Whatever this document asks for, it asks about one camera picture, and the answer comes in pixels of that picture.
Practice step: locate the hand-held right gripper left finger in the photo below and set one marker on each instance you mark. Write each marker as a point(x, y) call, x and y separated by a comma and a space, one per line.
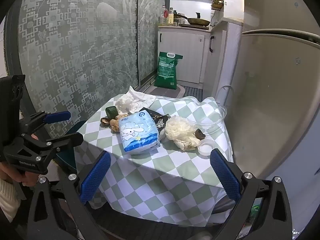
point(96, 177)

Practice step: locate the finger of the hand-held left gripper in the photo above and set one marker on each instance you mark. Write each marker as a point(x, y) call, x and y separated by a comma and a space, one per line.
point(58, 117)
point(70, 138)

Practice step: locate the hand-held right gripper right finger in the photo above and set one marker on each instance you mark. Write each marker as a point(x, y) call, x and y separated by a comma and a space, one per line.
point(225, 175)

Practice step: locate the dark teal bin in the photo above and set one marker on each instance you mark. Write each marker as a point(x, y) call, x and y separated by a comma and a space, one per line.
point(67, 160)

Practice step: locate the white tissue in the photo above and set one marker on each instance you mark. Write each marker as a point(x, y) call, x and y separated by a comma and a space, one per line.
point(135, 100)

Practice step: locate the black snack packet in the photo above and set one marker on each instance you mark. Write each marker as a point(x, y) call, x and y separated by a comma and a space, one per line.
point(160, 121)

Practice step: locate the person's left forearm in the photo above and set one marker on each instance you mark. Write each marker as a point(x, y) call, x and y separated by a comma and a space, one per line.
point(7, 200)

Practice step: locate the person's left hand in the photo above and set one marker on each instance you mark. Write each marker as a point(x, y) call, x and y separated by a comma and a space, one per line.
point(15, 175)

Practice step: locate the white round lid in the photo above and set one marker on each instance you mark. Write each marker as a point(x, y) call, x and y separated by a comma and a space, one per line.
point(206, 148)

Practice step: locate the brown food scraps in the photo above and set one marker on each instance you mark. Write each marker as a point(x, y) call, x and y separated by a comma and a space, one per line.
point(112, 123)

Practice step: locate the small brown scrap piece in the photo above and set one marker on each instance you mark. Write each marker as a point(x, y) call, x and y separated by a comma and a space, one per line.
point(200, 135)

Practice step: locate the dark green block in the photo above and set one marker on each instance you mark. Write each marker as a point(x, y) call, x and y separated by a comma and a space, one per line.
point(111, 111)

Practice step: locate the clear plastic bowl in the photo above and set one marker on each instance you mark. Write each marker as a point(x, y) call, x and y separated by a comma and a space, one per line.
point(212, 120)

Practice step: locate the green checkered tablecloth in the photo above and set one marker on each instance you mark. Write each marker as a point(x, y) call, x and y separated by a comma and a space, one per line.
point(155, 180)

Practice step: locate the blue cartoon tissue pack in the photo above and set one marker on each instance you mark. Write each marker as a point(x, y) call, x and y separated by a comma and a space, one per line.
point(138, 135)

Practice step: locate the crumpled white plastic bag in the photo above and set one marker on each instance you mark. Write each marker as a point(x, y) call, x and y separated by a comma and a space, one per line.
point(180, 132)

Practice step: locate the patterned glass sliding door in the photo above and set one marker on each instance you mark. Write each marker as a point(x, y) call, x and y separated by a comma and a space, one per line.
point(75, 50)

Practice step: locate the beige refrigerator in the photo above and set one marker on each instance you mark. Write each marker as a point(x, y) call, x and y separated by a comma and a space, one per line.
point(275, 92)

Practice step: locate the grey oval floor mat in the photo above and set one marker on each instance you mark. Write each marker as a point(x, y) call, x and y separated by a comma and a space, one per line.
point(172, 92)

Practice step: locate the green rice bag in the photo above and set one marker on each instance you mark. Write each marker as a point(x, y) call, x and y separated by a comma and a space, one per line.
point(166, 71)

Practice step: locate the white kitchen cabinet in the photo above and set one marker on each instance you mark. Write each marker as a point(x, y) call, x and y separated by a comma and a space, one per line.
point(185, 52)

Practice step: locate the clear bottle with red cap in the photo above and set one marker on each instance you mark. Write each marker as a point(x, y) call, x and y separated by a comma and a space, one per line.
point(163, 16)

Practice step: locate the yellow oil bottle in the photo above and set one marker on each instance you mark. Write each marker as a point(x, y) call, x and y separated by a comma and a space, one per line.
point(170, 17)

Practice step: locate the frying pan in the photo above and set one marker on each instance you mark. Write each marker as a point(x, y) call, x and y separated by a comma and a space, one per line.
point(197, 21)

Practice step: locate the wall spice rack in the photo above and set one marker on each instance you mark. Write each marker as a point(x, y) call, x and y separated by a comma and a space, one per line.
point(217, 3)

